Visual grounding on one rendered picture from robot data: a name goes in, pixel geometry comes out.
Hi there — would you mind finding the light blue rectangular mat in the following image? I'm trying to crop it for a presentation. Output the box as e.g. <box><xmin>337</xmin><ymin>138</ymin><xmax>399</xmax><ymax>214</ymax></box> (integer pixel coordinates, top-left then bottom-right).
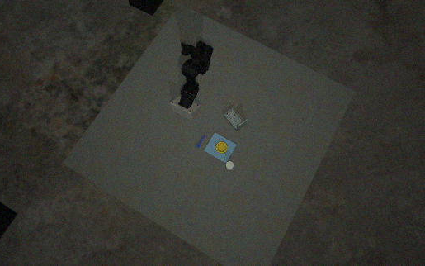
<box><xmin>204</xmin><ymin>133</ymin><xmax>236</xmax><ymax>163</ymax></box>

